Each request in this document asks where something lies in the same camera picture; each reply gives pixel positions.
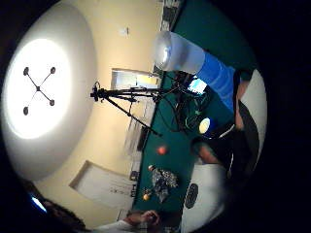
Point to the clear plastic bottle blue label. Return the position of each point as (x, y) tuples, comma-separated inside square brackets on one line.
[(194, 58)]

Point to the small orange fruit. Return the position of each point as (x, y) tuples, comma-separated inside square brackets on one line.
[(146, 196)]

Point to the blue cup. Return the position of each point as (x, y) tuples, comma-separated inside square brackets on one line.
[(205, 125)]

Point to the crumpled silver foil bag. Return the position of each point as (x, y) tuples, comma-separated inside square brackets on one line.
[(163, 183)]

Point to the lit laptop screen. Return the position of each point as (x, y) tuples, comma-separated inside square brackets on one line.
[(197, 86)]

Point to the small brown fruit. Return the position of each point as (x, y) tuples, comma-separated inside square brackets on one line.
[(151, 168)]

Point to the the person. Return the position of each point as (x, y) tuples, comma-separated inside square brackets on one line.
[(207, 200)]

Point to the red apple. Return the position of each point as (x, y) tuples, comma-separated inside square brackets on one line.
[(162, 150)]

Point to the bright window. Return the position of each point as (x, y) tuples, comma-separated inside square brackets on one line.
[(134, 79)]

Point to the round white ceiling lamp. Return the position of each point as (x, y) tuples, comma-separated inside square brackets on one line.
[(64, 42)]

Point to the white wall board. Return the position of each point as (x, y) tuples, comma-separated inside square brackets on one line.
[(103, 186)]

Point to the dark wall shelf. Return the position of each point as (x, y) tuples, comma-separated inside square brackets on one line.
[(170, 14)]

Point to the black camera tripod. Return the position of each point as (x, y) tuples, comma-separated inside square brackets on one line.
[(129, 93)]

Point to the white wall switch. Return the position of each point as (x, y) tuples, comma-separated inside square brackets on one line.
[(124, 31)]

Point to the black camera on tripod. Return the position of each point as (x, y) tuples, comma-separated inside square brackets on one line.
[(96, 92)]

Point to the black cross lamp mount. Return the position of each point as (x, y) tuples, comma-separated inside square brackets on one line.
[(38, 88)]

